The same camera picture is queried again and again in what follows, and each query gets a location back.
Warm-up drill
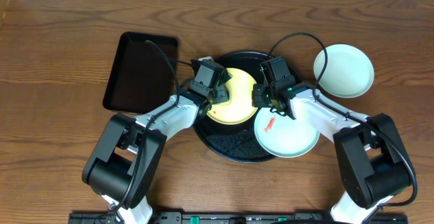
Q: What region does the round black tray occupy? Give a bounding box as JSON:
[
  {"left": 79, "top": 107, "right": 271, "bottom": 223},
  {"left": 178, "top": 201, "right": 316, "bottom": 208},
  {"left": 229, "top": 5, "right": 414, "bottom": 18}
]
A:
[{"left": 193, "top": 50, "right": 276, "bottom": 163}]

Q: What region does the pale green plate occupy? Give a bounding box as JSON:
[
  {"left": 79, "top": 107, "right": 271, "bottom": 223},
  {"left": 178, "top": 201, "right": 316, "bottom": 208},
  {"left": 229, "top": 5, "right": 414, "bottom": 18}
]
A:
[
  {"left": 254, "top": 108, "right": 320, "bottom": 158},
  {"left": 319, "top": 44, "right": 374, "bottom": 98}
]

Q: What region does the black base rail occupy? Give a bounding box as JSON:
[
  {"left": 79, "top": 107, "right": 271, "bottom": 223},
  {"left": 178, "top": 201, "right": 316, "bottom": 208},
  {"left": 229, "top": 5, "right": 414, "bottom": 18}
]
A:
[{"left": 68, "top": 211, "right": 409, "bottom": 224}]

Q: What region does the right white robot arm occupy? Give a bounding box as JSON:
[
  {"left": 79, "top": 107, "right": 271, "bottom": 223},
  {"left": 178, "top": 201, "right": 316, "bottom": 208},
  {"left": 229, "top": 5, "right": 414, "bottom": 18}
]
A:
[{"left": 252, "top": 77, "right": 418, "bottom": 223}]

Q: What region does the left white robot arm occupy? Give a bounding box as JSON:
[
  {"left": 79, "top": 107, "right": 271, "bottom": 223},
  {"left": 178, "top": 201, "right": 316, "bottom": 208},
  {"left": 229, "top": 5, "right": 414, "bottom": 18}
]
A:
[{"left": 82, "top": 57, "right": 231, "bottom": 223}]

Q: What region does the black rectangular tray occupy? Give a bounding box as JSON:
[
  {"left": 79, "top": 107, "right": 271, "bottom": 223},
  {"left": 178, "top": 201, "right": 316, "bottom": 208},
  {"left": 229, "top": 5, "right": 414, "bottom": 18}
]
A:
[{"left": 102, "top": 32, "right": 178, "bottom": 114}]

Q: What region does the right black cable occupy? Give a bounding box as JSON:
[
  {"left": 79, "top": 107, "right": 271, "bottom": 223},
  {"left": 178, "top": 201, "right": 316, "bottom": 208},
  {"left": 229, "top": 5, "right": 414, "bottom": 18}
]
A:
[{"left": 267, "top": 31, "right": 418, "bottom": 224}]

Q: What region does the yellow plate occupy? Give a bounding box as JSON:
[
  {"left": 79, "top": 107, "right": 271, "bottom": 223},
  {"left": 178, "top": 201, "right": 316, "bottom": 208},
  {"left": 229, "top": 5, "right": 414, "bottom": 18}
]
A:
[{"left": 207, "top": 68, "right": 257, "bottom": 125}]

